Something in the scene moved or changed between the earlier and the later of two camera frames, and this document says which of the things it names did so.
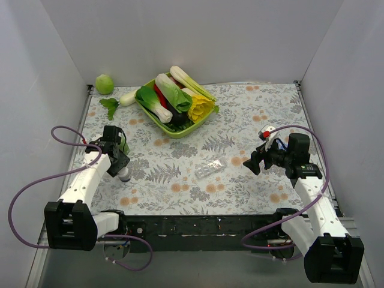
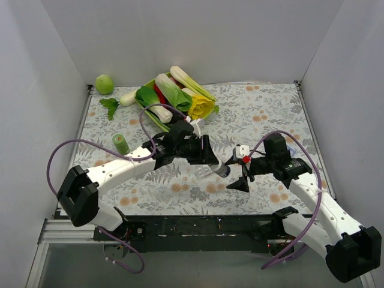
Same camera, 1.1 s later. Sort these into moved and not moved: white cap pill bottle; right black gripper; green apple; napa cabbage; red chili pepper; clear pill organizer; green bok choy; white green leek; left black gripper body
Moved: left black gripper body; white cap pill bottle; right black gripper
Not moved: white green leek; green apple; red chili pepper; clear pill organizer; green bok choy; napa cabbage
